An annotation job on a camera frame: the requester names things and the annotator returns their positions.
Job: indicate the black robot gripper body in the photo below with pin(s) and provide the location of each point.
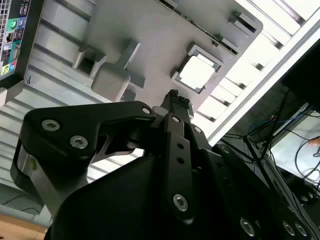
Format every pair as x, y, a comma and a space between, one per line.
130, 200

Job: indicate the silver CPU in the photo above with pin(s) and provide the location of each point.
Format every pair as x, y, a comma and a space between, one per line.
197, 71

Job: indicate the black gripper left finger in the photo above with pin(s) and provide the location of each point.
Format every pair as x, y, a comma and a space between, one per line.
75, 120

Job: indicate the person's hand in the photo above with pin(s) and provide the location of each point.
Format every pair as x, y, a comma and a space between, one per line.
314, 142

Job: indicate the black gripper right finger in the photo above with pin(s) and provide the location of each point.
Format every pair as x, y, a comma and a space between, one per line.
200, 140

